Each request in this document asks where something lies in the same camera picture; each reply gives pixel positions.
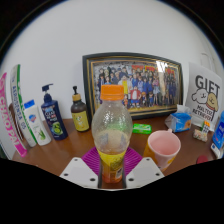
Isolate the pink mug with orange print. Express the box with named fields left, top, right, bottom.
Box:
left=143, top=129, right=182, bottom=173

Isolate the orange-capped clear drink bottle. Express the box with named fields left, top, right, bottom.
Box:
left=91, top=84, right=134, bottom=184

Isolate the white paper gift bag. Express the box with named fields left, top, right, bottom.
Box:
left=184, top=61, right=224, bottom=133

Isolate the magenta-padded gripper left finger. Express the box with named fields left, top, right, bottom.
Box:
left=59, top=147, right=103, bottom=190

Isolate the white shampoo bottle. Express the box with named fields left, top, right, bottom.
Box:
left=23, top=99, right=53, bottom=147

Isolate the blue tissue pack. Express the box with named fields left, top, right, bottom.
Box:
left=164, top=104, right=193, bottom=134

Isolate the flat round red coaster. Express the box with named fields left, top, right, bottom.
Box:
left=195, top=154, right=210, bottom=165

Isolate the brown pump bottle yellow label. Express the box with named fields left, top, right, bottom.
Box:
left=70, top=85, right=91, bottom=133

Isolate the tall green and white box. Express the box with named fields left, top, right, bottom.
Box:
left=9, top=64, right=38, bottom=148

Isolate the blue detergent bottle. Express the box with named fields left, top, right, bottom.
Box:
left=210, top=110, right=224, bottom=160

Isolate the small green box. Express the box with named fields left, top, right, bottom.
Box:
left=132, top=123, right=153, bottom=135

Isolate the small patterned pouch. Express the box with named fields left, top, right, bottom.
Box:
left=193, top=129, right=208, bottom=143

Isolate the tall pink box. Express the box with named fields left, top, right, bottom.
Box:
left=0, top=72, right=28, bottom=158

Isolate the black-framed group picture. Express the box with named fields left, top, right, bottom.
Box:
left=82, top=52, right=184, bottom=121

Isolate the dark blue pump bottle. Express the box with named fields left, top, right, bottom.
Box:
left=40, top=83, right=69, bottom=141

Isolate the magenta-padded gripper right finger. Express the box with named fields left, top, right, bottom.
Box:
left=121, top=147, right=165, bottom=190

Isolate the colourful puzzle cube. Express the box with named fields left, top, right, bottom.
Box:
left=201, top=119, right=212, bottom=134

